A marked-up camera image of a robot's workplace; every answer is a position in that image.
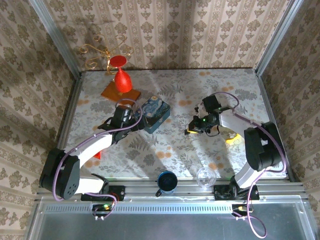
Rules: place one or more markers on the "aluminium front rail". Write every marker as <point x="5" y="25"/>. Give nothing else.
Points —
<point x="142" y="191"/>

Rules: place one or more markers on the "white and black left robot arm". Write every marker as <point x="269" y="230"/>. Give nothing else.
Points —
<point x="97" y="145"/>

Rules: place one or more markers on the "small red object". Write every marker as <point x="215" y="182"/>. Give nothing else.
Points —
<point x="97" y="155"/>

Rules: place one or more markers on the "slotted metal tray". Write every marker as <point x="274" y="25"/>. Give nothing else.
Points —
<point x="160" y="225"/>

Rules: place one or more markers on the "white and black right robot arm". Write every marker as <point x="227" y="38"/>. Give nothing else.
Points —
<point x="262" y="150"/>

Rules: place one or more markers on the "red wine glass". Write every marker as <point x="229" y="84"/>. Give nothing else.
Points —
<point x="123" y="81"/>

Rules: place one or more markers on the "floral table cloth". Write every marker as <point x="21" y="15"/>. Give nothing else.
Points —
<point x="175" y="155"/>

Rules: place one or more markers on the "aluminium frame post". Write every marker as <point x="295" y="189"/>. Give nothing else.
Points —
<point x="277" y="37"/>
<point x="55" y="37"/>

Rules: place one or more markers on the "small yellow object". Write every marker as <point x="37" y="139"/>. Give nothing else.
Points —
<point x="233" y="139"/>

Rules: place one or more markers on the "black connector board with LEDs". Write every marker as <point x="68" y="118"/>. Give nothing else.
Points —
<point x="240" y="209"/>
<point x="101" y="210"/>

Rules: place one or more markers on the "orange wooden base board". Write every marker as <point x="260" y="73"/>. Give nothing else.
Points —
<point x="110" y="93"/>

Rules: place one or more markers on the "clear glass cup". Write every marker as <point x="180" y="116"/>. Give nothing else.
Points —
<point x="206" y="177"/>

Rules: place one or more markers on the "aluminium side rail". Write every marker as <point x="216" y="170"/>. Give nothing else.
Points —
<point x="63" y="112"/>
<point x="275" y="100"/>

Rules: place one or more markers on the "starry night tin box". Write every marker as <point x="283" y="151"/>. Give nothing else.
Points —
<point x="156" y="112"/>

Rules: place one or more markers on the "blue mug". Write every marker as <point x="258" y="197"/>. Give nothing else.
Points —
<point x="167" y="181"/>

